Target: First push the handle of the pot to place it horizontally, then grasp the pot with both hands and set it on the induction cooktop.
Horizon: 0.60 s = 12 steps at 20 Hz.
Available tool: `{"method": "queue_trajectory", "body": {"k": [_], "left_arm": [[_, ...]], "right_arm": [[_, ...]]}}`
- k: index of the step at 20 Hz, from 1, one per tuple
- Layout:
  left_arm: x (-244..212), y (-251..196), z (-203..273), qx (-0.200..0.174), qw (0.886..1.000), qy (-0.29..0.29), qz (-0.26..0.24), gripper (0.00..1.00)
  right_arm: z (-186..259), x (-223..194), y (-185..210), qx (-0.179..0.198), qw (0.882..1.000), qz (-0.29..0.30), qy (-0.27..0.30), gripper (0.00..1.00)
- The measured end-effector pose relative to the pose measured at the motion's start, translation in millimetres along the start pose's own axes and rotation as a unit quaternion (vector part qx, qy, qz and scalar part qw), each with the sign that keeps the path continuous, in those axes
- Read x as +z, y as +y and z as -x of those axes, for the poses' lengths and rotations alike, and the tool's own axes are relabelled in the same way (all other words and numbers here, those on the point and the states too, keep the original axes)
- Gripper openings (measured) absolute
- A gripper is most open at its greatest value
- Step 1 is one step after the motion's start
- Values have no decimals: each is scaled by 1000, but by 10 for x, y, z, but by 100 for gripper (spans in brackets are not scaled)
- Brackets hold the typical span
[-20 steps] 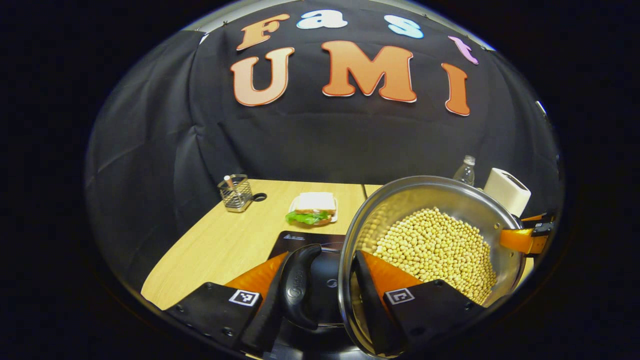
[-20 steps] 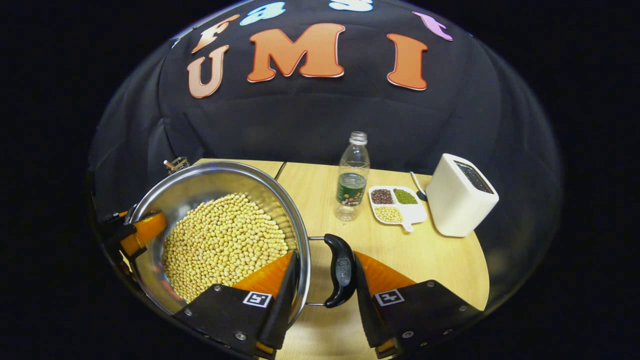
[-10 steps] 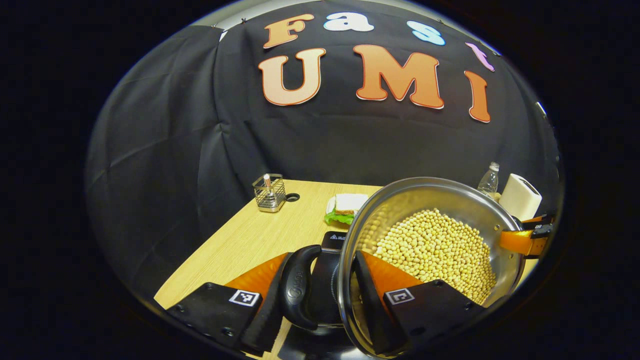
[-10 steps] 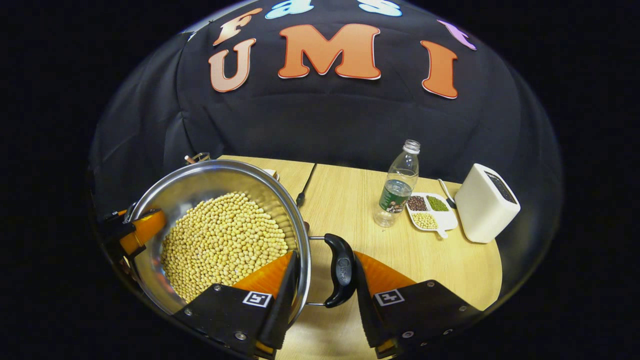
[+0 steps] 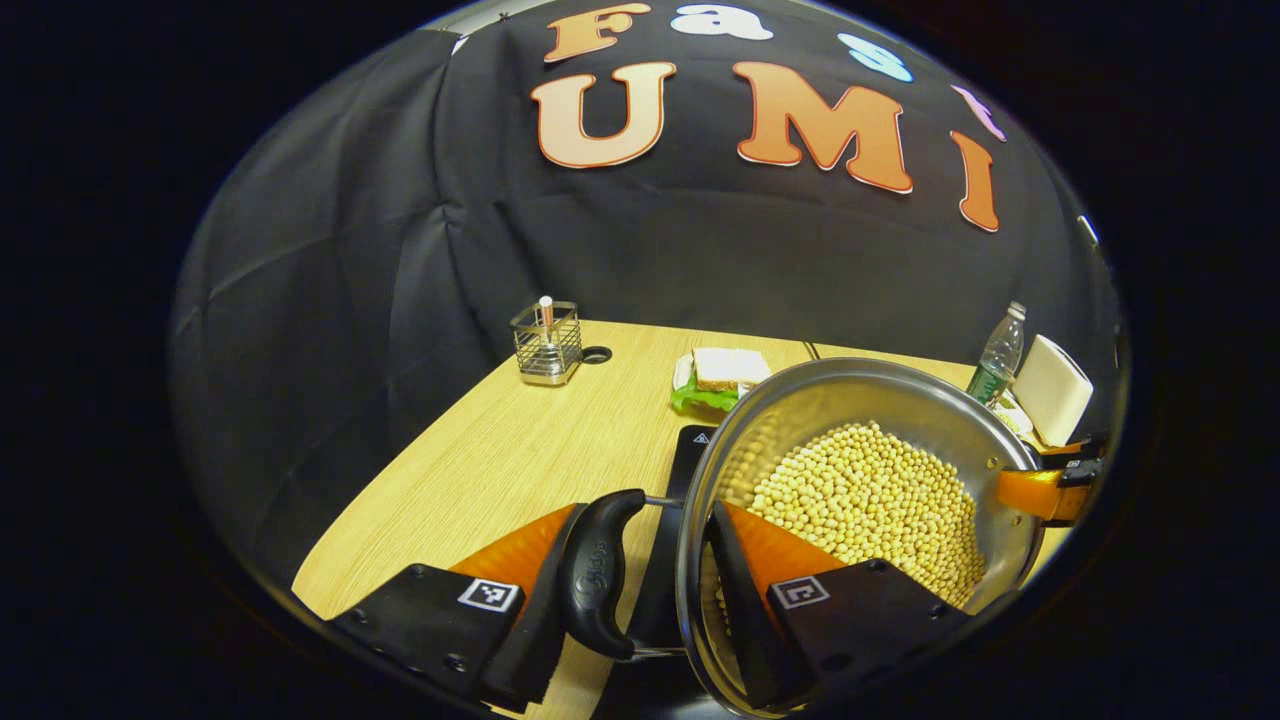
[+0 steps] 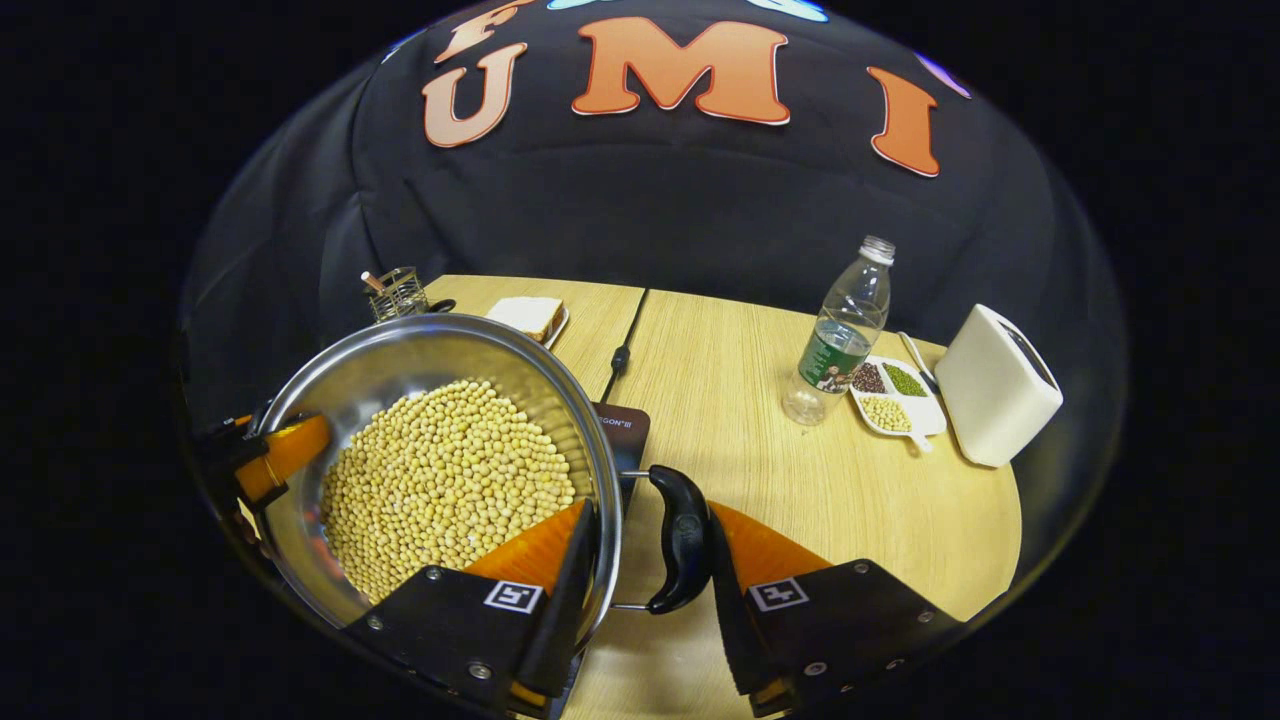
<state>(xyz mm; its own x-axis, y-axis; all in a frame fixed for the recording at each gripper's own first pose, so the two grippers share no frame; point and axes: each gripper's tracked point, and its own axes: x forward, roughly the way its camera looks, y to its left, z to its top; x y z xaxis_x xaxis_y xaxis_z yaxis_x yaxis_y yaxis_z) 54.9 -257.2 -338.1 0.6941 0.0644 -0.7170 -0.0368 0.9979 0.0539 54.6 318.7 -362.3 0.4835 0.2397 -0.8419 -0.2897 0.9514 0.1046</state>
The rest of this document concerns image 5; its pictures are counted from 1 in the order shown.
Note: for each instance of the black induction cooktop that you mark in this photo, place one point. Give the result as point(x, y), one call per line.
point(660, 600)

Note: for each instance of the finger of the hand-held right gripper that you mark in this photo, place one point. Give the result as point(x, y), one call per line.
point(1035, 492)
point(1075, 452)

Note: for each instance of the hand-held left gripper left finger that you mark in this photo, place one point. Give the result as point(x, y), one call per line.
point(525, 640)

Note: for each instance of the clear plastic water bottle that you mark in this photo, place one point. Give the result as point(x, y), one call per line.
point(998, 355)

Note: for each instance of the white divided dish with beans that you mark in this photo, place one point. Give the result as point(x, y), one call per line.
point(1012, 415)

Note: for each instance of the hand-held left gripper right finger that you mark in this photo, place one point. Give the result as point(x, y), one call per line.
point(740, 620)

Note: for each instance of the small white stick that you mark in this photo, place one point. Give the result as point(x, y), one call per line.
point(546, 312)

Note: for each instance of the white toaster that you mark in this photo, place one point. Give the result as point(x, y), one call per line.
point(1052, 390)

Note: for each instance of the steel pot with soybeans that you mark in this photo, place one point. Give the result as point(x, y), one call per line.
point(870, 490)

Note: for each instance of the sandwich with lettuce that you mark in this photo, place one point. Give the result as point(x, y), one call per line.
point(730, 370)

